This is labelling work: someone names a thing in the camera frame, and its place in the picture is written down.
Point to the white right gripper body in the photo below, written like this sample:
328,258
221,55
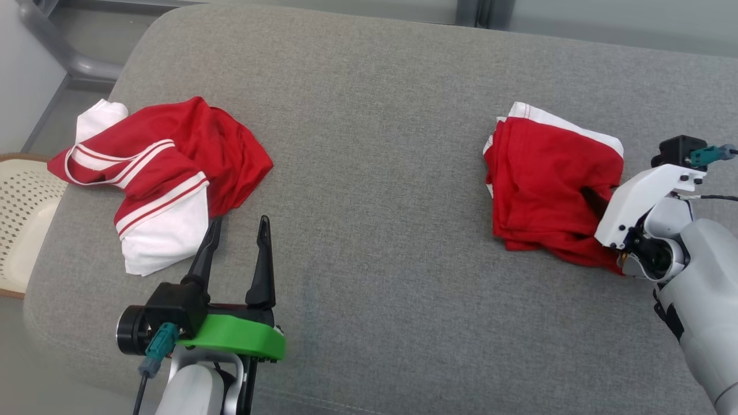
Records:
640,196

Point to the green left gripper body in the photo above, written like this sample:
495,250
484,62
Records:
242,337

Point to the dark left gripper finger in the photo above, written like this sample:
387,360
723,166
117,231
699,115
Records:
204,259
263,271

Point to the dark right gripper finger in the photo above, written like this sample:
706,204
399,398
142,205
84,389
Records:
597,202

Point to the red shorts with white stripe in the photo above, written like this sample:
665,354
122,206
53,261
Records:
548,184

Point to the red and white basketball jersey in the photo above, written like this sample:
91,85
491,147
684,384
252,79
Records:
190,138

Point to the grey fabric sofa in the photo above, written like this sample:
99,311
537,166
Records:
375,144

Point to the beige perforated chair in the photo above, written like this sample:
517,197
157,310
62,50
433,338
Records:
26,219

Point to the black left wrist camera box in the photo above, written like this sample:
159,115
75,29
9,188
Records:
176,305

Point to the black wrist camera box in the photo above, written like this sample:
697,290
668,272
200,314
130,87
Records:
677,150
176,305

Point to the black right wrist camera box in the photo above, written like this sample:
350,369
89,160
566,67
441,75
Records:
677,150

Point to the grey partition post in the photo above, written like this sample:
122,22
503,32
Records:
481,11

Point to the grey metal frame leg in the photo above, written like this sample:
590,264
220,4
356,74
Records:
69,57

